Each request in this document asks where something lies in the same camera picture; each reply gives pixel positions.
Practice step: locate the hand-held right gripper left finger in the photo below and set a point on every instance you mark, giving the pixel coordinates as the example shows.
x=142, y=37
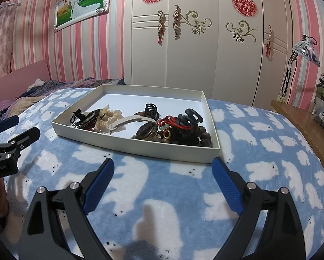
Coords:
x=99, y=187

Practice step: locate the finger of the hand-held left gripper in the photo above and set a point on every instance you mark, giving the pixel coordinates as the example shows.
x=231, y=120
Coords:
x=7, y=122
x=26, y=136

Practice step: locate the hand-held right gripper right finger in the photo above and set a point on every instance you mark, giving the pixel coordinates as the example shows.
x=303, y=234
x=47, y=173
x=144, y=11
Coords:
x=227, y=187

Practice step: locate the round metal pocket watch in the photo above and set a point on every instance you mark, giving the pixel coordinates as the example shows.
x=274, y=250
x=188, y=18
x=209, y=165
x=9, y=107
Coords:
x=147, y=131

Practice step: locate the white bangle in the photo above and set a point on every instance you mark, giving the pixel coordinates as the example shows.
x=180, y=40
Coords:
x=129, y=119

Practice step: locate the black claw hair clip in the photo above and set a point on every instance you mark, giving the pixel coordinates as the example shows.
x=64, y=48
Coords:
x=189, y=119

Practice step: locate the white shallow box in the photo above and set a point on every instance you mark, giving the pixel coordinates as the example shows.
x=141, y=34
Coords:
x=118, y=97

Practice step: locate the small black hair clip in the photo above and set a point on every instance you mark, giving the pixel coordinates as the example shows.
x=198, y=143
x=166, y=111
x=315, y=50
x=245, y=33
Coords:
x=151, y=108

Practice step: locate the pink headboard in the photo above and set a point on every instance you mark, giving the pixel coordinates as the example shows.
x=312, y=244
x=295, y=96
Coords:
x=21, y=78

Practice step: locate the white cloth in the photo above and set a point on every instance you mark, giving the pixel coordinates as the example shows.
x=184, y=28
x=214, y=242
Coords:
x=36, y=84

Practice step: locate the blue blanket with white bears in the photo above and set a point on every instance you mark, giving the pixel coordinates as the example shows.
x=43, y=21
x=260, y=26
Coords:
x=164, y=184

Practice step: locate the patterned purple quilt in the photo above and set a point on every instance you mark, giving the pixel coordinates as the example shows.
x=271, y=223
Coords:
x=69, y=85

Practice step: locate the cream scrunchie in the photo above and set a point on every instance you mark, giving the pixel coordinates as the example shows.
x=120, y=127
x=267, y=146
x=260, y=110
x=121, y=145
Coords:
x=115, y=113

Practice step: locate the pink patterned curtain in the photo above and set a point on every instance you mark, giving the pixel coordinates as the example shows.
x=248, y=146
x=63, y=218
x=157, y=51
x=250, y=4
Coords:
x=0, y=38

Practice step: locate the wooden desk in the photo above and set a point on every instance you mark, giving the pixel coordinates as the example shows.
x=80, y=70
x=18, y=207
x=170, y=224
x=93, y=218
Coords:
x=294, y=116

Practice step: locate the white wardrobe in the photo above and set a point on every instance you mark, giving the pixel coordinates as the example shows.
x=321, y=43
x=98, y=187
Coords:
x=205, y=62

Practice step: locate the framed wedding photo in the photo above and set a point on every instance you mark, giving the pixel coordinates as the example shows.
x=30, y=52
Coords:
x=80, y=2

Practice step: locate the heat lamp on stand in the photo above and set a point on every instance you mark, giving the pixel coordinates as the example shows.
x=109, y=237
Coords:
x=305, y=50

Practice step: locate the wall socket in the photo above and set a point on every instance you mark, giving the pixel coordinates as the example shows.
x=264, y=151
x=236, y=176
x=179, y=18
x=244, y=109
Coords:
x=281, y=98

